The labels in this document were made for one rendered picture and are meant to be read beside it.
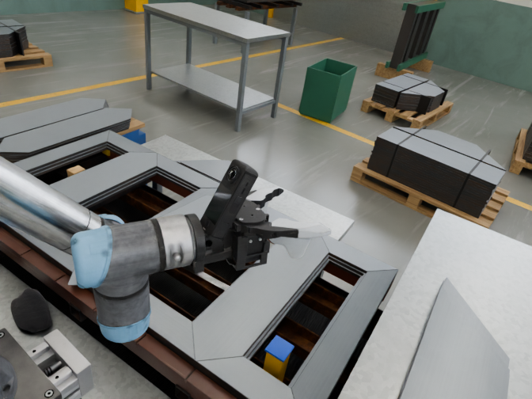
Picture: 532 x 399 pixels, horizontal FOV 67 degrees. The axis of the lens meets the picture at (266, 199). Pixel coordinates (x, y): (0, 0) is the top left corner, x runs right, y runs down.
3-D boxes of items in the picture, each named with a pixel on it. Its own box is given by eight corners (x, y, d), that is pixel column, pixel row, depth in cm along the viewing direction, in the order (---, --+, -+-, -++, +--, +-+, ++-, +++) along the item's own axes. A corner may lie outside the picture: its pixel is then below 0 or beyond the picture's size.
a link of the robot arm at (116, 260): (74, 267, 57) (66, 219, 53) (152, 251, 62) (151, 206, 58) (81, 308, 52) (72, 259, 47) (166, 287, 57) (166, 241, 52)
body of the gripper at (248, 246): (250, 238, 69) (182, 253, 64) (253, 194, 65) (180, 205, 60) (271, 264, 63) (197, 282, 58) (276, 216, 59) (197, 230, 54)
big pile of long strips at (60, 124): (98, 102, 250) (97, 93, 247) (144, 123, 235) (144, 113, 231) (-44, 142, 191) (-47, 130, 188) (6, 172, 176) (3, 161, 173)
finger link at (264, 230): (298, 229, 62) (244, 221, 63) (300, 218, 61) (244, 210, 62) (296, 245, 58) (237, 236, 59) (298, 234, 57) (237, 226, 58)
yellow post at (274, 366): (267, 379, 124) (275, 340, 114) (280, 388, 122) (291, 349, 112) (257, 391, 121) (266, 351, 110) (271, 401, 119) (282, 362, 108)
